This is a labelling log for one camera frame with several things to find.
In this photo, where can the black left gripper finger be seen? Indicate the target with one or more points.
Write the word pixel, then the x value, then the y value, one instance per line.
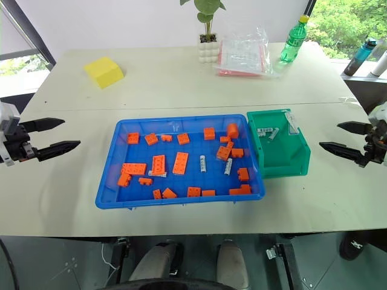
pixel 57 149
pixel 45 124

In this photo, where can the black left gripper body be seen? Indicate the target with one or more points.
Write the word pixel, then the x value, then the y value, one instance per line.
pixel 18 144

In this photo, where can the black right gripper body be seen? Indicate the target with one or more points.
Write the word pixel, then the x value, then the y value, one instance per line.
pixel 375 145

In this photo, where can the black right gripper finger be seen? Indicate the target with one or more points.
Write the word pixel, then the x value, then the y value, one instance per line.
pixel 341 150
pixel 353 127

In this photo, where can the green plastic bin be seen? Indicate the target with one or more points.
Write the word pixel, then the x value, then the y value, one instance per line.
pixel 284 157

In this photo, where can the white bottle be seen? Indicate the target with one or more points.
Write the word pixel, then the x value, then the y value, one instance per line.
pixel 380 65

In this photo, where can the blue and black water bottle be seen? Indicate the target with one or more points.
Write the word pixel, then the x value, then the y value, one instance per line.
pixel 359 57

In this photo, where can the yellow sponge block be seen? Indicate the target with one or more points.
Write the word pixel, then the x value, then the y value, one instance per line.
pixel 104 72

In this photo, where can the orange plastic building brick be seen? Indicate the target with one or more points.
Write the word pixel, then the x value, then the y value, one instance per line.
pixel 134 168
pixel 180 162
pixel 158 164

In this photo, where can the small orange building block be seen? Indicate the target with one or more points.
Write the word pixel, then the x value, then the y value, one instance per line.
pixel 230 145
pixel 225 139
pixel 157 194
pixel 145 181
pixel 237 153
pixel 166 137

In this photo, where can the black shoe with white marks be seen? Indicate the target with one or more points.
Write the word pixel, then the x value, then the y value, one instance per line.
pixel 352 246

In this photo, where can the green plastic bottle yellow cap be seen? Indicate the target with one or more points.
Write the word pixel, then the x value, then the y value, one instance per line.
pixel 292 40

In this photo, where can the stepped orange building block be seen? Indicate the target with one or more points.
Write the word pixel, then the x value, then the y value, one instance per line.
pixel 242 190

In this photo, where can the smooth orange block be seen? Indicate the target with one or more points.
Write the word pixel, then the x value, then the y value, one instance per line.
pixel 233 130

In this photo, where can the white small parts in tray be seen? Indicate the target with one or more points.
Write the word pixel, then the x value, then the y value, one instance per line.
pixel 228 166

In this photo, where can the black table leg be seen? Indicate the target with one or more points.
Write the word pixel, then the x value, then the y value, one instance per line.
pixel 287 262
pixel 120 259

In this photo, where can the blue plastic tray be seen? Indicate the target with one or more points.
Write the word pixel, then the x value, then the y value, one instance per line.
pixel 181 184

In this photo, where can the clear plastic bag with papers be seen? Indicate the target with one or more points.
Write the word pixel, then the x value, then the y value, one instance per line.
pixel 245 57

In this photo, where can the flat orange building block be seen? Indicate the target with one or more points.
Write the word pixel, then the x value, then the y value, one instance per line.
pixel 208 193

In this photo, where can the grey rounded robot leg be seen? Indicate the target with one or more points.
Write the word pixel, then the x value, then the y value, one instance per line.
pixel 231 262
pixel 154 262

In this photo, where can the white bubble plant pot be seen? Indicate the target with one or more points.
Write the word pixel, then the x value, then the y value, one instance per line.
pixel 208 51

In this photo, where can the green leafy plant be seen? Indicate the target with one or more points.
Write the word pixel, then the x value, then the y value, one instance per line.
pixel 207 9

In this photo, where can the black curved base rim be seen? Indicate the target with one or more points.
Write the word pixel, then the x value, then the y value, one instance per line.
pixel 193 284

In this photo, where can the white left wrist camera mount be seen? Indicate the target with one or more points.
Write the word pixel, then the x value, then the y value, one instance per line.
pixel 6 121

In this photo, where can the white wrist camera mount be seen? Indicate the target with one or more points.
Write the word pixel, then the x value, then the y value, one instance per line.
pixel 6 121
pixel 378 113

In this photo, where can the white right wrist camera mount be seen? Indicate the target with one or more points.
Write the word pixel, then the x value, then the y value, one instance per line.
pixel 378 113

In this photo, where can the dark window frame bar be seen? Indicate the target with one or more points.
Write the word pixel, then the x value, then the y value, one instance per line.
pixel 28 33

